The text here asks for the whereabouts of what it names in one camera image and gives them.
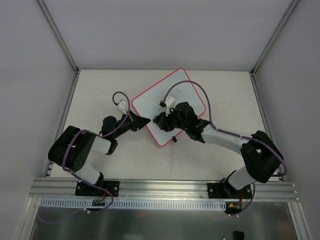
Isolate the aluminium mounting rail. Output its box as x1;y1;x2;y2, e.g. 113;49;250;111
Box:
28;177;300;203

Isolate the right aluminium frame post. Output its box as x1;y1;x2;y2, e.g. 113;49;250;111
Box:
249;0;301;76

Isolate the white slotted cable duct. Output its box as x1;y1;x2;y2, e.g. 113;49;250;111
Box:
39;198;227;212

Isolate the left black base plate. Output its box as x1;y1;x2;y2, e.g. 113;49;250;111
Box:
74;180;120;197

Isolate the left aluminium frame post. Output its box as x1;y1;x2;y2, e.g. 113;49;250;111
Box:
35;0;79;74

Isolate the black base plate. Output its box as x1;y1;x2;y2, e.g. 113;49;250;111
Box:
74;180;120;197
207;182;253;200

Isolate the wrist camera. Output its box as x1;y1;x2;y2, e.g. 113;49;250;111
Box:
159;95;176;110
116;99;128;115

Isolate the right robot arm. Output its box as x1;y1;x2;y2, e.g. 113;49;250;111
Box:
153;102;284;198

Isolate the aluminium frame post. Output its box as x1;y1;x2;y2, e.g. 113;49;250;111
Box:
249;0;301;76
35;0;79;74

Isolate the pink-framed whiteboard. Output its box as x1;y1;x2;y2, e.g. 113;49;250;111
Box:
131;68;206;147

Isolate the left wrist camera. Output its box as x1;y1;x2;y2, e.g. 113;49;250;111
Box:
116;99;128;115

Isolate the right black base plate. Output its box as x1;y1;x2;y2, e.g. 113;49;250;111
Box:
207;182;253;200

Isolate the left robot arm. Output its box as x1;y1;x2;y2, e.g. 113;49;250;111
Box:
48;111;151;195

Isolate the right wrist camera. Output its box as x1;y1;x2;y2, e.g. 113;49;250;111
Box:
159;95;176;110

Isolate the black object bottom edge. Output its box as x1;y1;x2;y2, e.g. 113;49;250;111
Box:
233;231;245;240

